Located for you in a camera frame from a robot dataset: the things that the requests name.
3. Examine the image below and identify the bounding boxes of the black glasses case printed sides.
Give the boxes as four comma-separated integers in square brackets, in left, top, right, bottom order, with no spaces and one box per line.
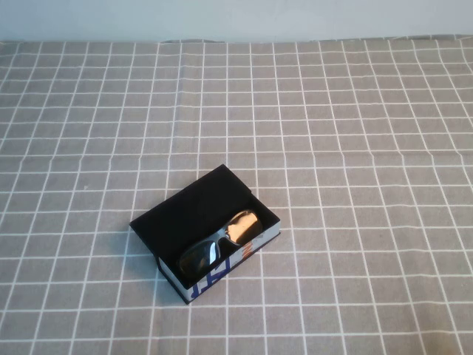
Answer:
[129,163,284,306]

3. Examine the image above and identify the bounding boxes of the grey white checked tablecloth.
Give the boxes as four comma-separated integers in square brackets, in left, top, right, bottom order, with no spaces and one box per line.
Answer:
[0,35,473,355]

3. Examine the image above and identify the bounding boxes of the mirrored lens sunglasses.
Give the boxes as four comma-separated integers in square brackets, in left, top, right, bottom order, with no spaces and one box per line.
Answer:
[177,208,265,279]

